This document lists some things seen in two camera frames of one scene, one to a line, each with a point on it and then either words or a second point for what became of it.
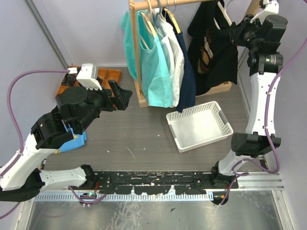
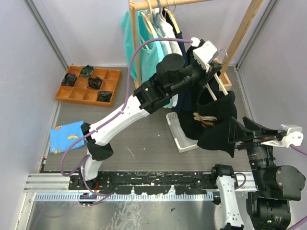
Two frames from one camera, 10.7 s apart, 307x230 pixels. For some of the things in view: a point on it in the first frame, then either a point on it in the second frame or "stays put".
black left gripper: [119, 102] to [214, 68]
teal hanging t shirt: [149, 65] stays put
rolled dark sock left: [69, 79] stays put
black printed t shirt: [214, 55] to [207, 118]
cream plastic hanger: [223, 11] to [220, 84]
